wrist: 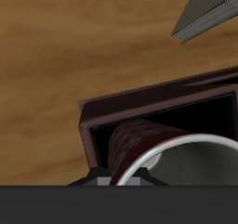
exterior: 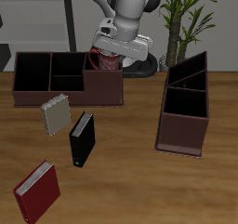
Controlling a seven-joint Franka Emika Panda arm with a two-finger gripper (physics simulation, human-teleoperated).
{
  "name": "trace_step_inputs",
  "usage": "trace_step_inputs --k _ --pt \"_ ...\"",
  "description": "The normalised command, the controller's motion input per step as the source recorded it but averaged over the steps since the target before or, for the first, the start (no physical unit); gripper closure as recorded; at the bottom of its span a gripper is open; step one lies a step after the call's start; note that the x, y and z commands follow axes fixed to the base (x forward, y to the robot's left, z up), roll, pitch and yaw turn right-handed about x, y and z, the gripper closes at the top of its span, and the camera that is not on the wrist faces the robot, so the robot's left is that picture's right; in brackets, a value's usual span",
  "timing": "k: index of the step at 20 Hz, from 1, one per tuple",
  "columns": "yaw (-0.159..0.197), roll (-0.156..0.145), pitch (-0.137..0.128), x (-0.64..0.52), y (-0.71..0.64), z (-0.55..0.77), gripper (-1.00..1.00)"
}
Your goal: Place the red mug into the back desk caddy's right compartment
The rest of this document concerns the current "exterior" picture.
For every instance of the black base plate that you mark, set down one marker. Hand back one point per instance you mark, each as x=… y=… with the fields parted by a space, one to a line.
x=148 y=67

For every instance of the white shelf unit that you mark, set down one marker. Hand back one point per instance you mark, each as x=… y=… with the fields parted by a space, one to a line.
x=31 y=17

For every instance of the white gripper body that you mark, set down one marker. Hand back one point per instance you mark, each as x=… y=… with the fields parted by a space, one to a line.
x=124 y=46

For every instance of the red book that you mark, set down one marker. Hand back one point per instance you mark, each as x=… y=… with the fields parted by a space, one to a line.
x=38 y=193

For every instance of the green pot plant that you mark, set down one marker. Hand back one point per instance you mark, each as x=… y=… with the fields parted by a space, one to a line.
x=173 y=32

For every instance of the grey book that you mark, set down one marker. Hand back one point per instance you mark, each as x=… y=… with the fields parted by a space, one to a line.
x=57 y=114

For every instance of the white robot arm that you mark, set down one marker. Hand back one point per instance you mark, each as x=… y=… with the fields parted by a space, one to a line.
x=130 y=4

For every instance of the black book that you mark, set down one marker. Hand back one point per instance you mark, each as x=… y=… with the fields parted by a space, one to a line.
x=83 y=141

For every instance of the red patterned mug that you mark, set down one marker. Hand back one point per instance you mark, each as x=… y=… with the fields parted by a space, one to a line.
x=108 y=63

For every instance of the dark brown desk caddy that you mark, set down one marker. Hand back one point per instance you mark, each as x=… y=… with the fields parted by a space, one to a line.
x=102 y=88
x=181 y=131

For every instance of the black vertical post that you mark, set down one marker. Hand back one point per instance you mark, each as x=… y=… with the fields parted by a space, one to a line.
x=69 y=17

